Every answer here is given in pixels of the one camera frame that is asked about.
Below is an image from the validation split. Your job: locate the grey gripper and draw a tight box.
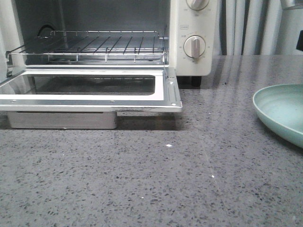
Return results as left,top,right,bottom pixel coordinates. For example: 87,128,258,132
280,0,303,52

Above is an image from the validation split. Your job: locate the glass oven door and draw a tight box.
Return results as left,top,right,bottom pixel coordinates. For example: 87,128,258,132
0,67,183,130

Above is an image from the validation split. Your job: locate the upper beige oven knob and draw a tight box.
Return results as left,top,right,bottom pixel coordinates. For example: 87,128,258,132
186,0,209,11

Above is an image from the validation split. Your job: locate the beige oven knob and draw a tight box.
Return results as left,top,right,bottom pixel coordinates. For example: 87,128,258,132
186,0,209,11
183,35,205,59

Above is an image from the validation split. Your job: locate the lower beige oven knob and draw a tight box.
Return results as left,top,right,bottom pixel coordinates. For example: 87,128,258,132
183,35,205,59

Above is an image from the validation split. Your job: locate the white Toshiba toaster oven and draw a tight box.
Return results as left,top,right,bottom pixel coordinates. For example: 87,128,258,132
0,0,218,87

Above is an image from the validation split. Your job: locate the grey pleated curtain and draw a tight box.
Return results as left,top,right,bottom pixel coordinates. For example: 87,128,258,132
214,0,303,56

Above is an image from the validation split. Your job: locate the light green round plate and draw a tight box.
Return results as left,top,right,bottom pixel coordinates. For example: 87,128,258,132
253,84,303,148

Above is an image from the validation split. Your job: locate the chrome wire oven rack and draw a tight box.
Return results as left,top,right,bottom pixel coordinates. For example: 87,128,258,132
6,31,169,66

